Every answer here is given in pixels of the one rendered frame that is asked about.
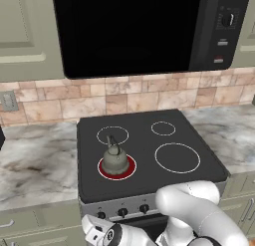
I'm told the grey-green drawer front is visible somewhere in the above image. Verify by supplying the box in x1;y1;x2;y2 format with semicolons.
220;170;255;200
0;199;83;232

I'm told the grey wall socket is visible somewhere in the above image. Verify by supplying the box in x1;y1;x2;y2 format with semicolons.
0;90;20;113

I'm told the black microwave oven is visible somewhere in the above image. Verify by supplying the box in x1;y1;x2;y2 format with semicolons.
51;0;253;81

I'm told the black appliance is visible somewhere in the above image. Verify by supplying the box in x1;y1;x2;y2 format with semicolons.
0;124;6;151

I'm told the grey-green wall cupboard door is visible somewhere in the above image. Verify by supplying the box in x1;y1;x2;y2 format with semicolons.
231;0;255;70
0;0;66;83

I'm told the black electric hob stove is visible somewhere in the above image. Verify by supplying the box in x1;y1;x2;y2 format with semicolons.
76;109;231;246

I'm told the silver drawer handle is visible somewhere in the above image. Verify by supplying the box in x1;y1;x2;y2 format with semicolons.
0;219;16;229

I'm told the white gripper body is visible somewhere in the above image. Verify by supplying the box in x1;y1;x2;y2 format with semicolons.
81;214;101;246

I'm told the grey-green kettle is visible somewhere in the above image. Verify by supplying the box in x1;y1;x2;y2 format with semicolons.
101;134;130;176

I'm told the black oven door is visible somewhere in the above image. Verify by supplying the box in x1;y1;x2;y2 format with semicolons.
110;212;170;242

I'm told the silver cupboard handle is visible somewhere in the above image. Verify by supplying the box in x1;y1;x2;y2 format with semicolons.
240;197;255;225
0;239;18;246
246;219;255;235

